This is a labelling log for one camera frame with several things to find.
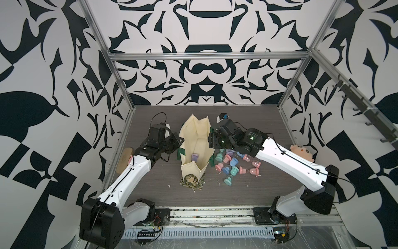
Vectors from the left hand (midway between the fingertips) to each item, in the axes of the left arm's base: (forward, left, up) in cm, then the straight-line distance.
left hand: (184, 136), depth 80 cm
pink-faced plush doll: (-6, -65, -10) cm, 66 cm away
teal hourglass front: (-18, -23, -16) cm, 33 cm away
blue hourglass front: (-12, -22, -17) cm, 30 cm away
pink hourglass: (-5, -24, -17) cm, 30 cm away
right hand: (-5, -13, +6) cm, 16 cm away
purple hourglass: (-3, -5, -17) cm, 18 cm away
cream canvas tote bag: (+10, -6, -13) cm, 18 cm away
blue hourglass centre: (-7, -27, -17) cm, 33 cm away
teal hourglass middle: (-12, -27, -16) cm, 33 cm away
